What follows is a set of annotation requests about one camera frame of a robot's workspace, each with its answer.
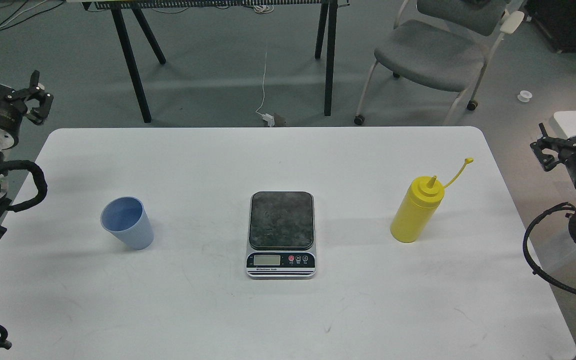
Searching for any white cable with plug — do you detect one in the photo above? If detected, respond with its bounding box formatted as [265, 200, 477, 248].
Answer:
[255, 37, 288, 127]

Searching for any grey office chair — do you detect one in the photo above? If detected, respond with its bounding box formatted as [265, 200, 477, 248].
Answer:
[354, 0, 525, 126]

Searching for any yellow squeeze bottle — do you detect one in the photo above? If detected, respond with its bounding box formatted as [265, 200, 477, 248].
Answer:
[390, 157, 474, 244]

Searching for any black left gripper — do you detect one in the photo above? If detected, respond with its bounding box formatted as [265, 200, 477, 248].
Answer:
[0, 70, 54, 132]

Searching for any blue ribbed plastic cup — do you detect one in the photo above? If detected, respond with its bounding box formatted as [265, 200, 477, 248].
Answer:
[100, 196, 154, 251]

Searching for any small white spool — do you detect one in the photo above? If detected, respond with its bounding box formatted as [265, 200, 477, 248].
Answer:
[516, 89, 533, 103]

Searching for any dark cabinet in corner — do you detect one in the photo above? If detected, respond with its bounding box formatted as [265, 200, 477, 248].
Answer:
[524, 0, 576, 54]

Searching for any black legged table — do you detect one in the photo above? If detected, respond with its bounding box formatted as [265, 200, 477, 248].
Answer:
[71, 0, 339, 125]

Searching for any black digital kitchen scale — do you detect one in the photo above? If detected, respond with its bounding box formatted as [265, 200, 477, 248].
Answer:
[245, 191, 317, 280]

